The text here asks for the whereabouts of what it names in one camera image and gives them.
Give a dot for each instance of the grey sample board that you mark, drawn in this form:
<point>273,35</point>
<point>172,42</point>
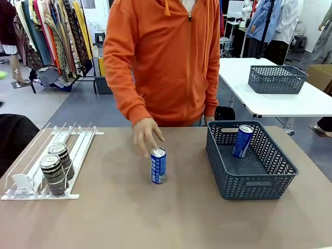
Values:
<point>96,66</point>

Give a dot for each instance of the white side table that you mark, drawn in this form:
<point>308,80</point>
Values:
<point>238,85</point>

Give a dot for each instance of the bare white mannequin torso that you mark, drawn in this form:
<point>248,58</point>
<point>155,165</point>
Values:
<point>246,10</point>

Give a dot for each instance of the person in orange hoodie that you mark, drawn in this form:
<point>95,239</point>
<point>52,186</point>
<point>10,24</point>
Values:
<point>166,64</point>

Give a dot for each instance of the black Pepsi can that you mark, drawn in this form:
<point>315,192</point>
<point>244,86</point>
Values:
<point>63,155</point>
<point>53,173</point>

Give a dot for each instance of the black round stool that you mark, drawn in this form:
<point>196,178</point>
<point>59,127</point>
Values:
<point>224,113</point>

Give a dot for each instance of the bystander leg with shoe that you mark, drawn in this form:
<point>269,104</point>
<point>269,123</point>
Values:
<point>325,125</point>

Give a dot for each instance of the yellow sample board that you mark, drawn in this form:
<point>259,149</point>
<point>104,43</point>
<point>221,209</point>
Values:
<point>101,66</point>

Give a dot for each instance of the clothes rack with patterned garments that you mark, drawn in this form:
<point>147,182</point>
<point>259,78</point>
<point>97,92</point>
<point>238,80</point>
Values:
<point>57,39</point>

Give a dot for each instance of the grey fabric pile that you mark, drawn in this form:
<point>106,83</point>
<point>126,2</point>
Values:
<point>49,76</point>

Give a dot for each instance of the mannequin in dark red garment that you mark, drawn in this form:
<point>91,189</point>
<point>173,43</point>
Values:
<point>7,23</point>

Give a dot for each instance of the brown cardboard box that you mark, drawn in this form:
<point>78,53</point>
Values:
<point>321,75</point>

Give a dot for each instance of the blue drink can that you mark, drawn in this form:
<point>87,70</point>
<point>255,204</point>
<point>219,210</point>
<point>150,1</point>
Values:
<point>242,142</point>
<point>158,167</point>

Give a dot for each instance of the dark plastic stool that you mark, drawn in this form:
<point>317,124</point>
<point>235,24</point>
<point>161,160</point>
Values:
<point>299,42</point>

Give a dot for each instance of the person's left hand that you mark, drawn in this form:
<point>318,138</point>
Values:
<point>209,118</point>

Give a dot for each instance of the person's right hand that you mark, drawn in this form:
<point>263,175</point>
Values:
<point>145,135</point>

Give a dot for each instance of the grey plastic stool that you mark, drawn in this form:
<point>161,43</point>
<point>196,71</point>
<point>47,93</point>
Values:
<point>99,39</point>

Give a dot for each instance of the person's right forearm orange sleeve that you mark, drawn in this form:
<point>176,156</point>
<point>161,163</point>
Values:
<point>129,103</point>

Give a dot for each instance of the yellow hanging garment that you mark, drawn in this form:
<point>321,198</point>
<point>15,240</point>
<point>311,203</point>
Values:
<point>83,28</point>

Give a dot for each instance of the person's left forearm orange sleeve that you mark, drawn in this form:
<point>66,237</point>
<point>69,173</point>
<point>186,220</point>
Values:
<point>211,96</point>

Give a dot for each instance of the dark grey storage bin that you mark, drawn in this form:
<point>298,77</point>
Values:
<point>102,85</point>

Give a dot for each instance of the grey plastic woven basket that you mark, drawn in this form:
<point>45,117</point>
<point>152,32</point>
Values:
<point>275,80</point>
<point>249,186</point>

